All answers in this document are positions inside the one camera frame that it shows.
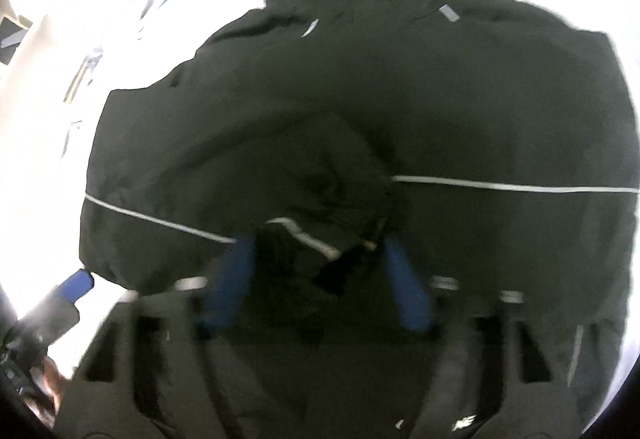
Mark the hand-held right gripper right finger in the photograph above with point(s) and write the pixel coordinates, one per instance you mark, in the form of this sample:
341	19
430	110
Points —
406	291

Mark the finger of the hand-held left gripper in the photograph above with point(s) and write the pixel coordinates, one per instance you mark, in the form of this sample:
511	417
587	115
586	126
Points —
76	285

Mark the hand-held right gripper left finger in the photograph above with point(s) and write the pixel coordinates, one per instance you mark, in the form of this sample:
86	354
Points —
231	279

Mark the black jacket with reflective stripes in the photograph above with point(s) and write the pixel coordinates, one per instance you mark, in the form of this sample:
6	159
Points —
350	94

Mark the person's left hand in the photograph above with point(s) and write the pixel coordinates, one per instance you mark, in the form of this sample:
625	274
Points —
50	379

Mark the light bed sheet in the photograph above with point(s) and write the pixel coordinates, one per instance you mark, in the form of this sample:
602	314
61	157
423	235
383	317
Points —
55	154

